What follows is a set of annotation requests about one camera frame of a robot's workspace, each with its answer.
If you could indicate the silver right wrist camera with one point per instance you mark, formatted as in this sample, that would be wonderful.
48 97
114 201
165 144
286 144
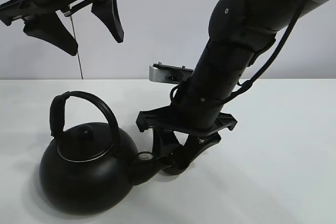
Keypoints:
161 73

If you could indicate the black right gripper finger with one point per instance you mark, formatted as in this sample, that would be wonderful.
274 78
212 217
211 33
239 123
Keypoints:
185 154
164 142

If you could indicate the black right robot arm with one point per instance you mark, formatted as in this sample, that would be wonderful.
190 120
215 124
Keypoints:
245 37

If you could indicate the black round tea kettle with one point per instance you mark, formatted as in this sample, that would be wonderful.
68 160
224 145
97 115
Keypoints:
92 166

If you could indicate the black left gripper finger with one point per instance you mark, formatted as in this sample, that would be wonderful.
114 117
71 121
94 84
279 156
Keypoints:
49 28
107 12

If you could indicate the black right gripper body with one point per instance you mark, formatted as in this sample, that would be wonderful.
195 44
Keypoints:
196 107

